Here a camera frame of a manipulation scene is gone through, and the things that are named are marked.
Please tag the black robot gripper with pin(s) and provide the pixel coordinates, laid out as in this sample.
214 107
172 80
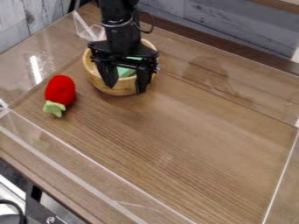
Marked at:
123 50

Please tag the wooden bowl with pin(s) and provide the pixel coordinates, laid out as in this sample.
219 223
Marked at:
126 85

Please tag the red plush strawberry toy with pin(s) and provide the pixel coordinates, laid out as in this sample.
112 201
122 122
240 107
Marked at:
59 94

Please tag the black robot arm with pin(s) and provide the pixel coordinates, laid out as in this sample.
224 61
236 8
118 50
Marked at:
120 11

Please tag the green rectangular block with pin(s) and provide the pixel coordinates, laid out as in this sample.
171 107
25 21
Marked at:
126 72

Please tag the clear acrylic corner bracket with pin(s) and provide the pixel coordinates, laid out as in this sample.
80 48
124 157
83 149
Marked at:
88 32

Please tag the clear acrylic tray wall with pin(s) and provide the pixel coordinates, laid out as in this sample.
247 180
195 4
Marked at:
80 183

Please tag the black table leg bracket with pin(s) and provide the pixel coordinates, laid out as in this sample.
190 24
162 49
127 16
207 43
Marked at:
35 212

